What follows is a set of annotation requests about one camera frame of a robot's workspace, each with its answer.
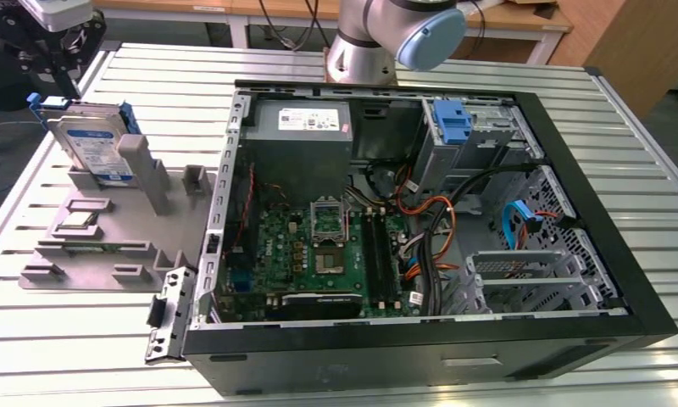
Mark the black graphics card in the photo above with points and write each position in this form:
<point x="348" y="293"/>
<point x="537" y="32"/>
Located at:
<point x="316" y="303"/>

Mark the silver CPU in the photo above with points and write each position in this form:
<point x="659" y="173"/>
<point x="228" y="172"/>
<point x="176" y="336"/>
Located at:
<point x="79" y="219"/>

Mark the green RAM stick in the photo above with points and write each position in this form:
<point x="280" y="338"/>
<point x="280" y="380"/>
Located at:
<point x="99" y="248"/>

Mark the wooden cabinet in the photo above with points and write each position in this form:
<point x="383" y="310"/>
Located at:
<point x="644" y="51"/>

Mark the grey power supply unit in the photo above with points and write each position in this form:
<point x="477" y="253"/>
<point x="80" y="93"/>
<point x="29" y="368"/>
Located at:
<point x="305" y="118"/>

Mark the black open PC case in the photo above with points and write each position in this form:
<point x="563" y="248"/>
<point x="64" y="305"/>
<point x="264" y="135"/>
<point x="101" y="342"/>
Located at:
<point x="373" y="364"/>

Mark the hard disk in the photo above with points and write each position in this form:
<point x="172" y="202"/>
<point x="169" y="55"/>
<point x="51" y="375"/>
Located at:
<point x="96" y="148"/>

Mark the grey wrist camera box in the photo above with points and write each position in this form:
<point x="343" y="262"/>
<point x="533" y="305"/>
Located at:
<point x="56" y="15"/>

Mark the black RAM slot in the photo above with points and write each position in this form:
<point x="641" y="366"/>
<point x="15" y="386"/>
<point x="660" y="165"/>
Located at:
<point x="389" y="263"/>
<point x="371" y="254"/>

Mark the grey metal drive cage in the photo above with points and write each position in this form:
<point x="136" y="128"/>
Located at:
<point x="487" y="148"/>

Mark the grey metal disk bay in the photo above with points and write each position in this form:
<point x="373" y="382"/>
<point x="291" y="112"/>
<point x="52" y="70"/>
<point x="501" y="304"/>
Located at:
<point x="520" y="256"/>

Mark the grey parts rack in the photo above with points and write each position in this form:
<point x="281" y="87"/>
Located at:
<point x="129" y="220"/>

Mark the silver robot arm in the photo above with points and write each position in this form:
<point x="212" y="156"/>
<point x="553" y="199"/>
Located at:
<point x="361" y="25"/>

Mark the blue plastic drive latch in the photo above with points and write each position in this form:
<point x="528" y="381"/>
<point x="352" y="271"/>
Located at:
<point x="451" y="123"/>

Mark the brown cardboard box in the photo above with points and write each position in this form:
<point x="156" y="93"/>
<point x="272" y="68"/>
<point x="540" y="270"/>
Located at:
<point x="545" y="10"/>

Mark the CPU socket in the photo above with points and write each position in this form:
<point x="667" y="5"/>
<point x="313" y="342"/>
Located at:
<point x="333" y="260"/>

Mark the green motherboard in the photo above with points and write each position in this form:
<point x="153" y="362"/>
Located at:
<point x="283" y="246"/>

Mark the wooden desk white frame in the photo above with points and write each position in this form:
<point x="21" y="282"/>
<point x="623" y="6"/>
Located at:
<point x="520" y="21"/>

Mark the thin metal locking lever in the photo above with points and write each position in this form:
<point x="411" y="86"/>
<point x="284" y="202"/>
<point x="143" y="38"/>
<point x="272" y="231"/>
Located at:
<point x="348" y="226"/>

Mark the grey slot retainer bracket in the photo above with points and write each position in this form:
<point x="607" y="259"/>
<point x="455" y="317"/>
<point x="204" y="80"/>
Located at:
<point x="172" y="305"/>

